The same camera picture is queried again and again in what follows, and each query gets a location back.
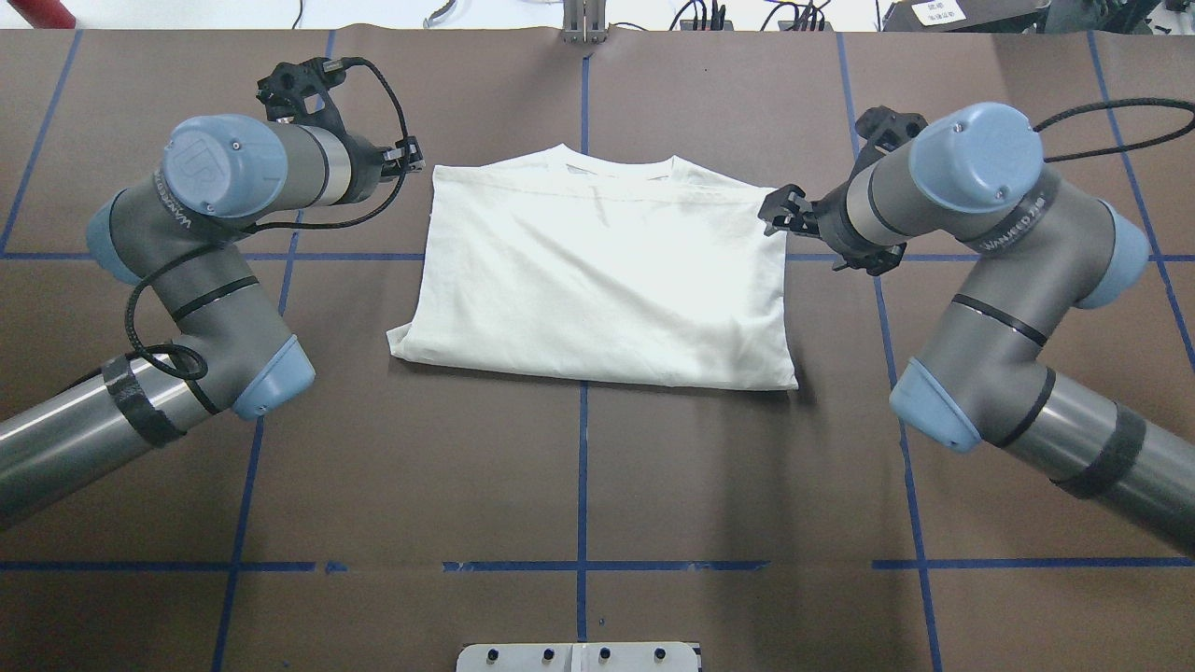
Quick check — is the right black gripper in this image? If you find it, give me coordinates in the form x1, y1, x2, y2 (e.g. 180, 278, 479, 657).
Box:
758, 187, 907, 276

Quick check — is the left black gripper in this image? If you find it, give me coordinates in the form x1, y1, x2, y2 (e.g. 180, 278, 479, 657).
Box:
347, 135, 425, 203

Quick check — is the cream long-sleeve cat shirt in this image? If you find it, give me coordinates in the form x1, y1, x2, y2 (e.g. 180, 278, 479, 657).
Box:
386, 145, 798, 391

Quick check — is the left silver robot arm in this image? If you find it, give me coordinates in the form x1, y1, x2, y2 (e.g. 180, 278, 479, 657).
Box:
4, 112, 424, 529

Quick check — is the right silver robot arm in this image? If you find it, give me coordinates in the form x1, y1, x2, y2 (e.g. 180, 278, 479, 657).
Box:
758, 102, 1194, 556

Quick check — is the black device white label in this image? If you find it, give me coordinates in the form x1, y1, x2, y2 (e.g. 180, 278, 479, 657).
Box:
880, 1, 1050, 33

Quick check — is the red cylindrical bottle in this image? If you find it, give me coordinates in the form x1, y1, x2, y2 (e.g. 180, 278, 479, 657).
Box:
7, 0, 76, 30

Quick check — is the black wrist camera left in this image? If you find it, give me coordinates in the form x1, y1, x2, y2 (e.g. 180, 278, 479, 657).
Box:
256, 57, 347, 133

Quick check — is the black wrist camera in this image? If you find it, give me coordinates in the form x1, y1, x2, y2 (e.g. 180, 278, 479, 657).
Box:
256, 57, 347, 133
854, 105, 929, 164

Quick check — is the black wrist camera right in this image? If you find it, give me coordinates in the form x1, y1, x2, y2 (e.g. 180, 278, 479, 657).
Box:
854, 105, 929, 164

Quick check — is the aluminium frame post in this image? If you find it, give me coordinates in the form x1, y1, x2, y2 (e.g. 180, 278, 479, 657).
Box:
562, 0, 609, 44

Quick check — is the white camera post base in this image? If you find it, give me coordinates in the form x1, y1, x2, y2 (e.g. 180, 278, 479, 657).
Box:
454, 641, 704, 671

